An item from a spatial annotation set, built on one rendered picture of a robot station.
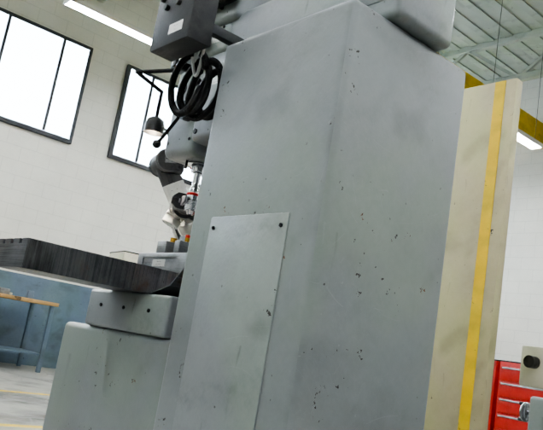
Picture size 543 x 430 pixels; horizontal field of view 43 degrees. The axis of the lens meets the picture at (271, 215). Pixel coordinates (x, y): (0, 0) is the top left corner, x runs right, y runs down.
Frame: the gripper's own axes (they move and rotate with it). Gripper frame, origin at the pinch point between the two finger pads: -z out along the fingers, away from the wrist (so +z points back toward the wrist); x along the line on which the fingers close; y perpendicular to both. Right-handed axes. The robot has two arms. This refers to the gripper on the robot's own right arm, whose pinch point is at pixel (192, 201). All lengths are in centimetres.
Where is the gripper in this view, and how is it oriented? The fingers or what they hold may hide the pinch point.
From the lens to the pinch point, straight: 231.4
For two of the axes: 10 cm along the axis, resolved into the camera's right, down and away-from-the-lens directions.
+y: -1.7, 9.7, -1.8
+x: 9.3, 2.2, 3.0
